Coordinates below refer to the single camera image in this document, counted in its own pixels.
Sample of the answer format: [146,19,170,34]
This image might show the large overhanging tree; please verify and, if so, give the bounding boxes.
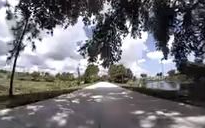
[19,0,205,104]

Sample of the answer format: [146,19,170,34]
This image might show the round green tree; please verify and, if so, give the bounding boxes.
[108,63,134,84]
[83,64,100,84]

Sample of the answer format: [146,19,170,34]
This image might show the grass verge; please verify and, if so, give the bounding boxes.
[120,79,205,108]

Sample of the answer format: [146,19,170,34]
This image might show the grey concrete road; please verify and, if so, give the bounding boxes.
[0,81,205,128]

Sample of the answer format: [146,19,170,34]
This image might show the grass field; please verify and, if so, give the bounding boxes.
[0,71,91,112]

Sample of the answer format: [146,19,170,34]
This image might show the pond water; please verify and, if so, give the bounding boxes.
[143,80,181,91]

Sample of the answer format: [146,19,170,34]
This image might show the distant row of trees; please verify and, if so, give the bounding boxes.
[0,66,78,82]

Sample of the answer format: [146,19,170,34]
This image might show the thin leaning tree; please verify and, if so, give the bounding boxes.
[4,0,44,97]

